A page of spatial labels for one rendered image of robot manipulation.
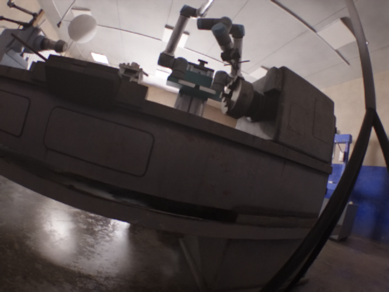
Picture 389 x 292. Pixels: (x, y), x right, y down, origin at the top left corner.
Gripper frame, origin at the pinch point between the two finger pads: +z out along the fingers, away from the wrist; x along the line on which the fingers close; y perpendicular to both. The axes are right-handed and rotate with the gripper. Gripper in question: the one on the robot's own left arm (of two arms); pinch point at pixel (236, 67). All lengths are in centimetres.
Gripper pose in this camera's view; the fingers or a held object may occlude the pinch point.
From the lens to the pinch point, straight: 134.9
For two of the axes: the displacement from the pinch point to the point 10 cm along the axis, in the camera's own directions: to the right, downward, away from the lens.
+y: 1.7, -8.9, 4.3
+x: -8.7, 0.6, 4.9
